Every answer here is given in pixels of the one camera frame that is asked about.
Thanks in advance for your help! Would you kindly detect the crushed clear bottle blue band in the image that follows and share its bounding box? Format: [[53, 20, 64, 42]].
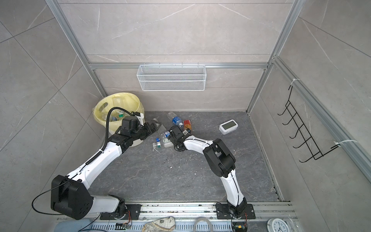
[[162, 131, 170, 138]]

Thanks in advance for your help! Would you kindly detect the orange red bottle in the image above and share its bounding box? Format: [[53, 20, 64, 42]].
[[184, 119, 192, 130]]

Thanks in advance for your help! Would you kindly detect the clear bottle green white label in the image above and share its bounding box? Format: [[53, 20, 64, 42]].
[[152, 138, 174, 149]]

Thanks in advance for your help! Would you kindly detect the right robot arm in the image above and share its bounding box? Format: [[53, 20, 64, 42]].
[[168, 125, 256, 219]]

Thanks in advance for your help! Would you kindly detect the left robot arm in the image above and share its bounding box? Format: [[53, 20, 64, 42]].
[[49, 112, 161, 220]]

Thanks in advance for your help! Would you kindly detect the white bin with yellow liner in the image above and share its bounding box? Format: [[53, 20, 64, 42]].
[[93, 92, 145, 136]]

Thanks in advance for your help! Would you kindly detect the white digital clock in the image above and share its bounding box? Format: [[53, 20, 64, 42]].
[[219, 119, 238, 135]]

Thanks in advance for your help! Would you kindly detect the patterned cloth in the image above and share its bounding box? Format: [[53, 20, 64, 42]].
[[142, 217, 176, 232]]

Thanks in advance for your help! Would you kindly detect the white tape roll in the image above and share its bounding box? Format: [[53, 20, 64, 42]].
[[192, 217, 214, 232]]

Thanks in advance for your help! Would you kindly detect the blue grey cushion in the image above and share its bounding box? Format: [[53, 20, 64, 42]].
[[54, 219, 92, 232]]

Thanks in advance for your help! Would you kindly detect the white round analog clock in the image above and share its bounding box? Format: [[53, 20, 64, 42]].
[[267, 218, 291, 232]]

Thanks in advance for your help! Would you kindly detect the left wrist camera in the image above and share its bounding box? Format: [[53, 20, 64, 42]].
[[132, 112, 145, 126]]

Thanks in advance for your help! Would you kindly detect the white wire mesh basket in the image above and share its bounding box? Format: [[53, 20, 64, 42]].
[[137, 64, 207, 91]]

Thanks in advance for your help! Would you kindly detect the black wire hook rack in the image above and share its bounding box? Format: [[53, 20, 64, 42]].
[[277, 86, 357, 163]]

